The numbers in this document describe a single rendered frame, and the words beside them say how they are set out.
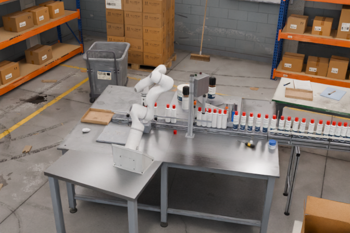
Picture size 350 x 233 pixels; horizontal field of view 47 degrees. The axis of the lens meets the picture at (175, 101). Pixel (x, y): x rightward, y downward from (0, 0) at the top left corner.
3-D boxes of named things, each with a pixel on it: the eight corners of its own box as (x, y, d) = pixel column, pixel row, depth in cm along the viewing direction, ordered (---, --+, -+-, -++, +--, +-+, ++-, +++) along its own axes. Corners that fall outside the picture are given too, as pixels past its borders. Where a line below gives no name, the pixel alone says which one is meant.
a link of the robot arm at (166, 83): (134, 112, 382) (149, 117, 388) (135, 119, 372) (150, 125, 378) (159, 69, 360) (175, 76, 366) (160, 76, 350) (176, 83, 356)
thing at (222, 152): (275, 102, 489) (275, 101, 488) (279, 178, 358) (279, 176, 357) (108, 86, 523) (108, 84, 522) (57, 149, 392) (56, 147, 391)
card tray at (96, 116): (115, 113, 454) (115, 110, 452) (107, 125, 431) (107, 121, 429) (89, 111, 459) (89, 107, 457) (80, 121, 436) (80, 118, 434)
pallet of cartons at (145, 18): (176, 59, 836) (177, -10, 772) (164, 74, 765) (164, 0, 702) (122, 52, 865) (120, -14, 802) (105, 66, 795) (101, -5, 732)
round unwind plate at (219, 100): (225, 95, 487) (225, 94, 487) (223, 107, 460) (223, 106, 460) (200, 93, 492) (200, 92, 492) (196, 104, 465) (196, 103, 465)
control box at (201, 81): (208, 92, 401) (209, 75, 392) (196, 98, 390) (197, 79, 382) (201, 89, 407) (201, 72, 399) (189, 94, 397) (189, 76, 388)
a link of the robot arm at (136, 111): (145, 132, 369) (152, 108, 374) (126, 126, 362) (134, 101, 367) (140, 132, 380) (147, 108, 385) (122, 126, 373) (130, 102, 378)
